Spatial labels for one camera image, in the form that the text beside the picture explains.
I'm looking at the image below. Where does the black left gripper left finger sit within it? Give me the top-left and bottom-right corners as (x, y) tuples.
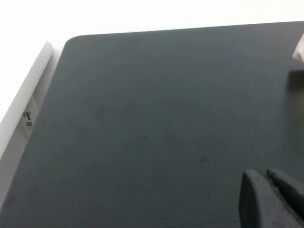
(239, 169), (295, 228)

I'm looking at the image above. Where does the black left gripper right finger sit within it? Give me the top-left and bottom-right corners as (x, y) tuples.
(266, 168), (304, 228)

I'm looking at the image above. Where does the cream fabric zipper pencil case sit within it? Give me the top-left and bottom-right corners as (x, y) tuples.
(292, 33), (304, 63)

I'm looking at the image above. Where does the black table mat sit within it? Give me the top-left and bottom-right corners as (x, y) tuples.
(0, 20), (304, 228)

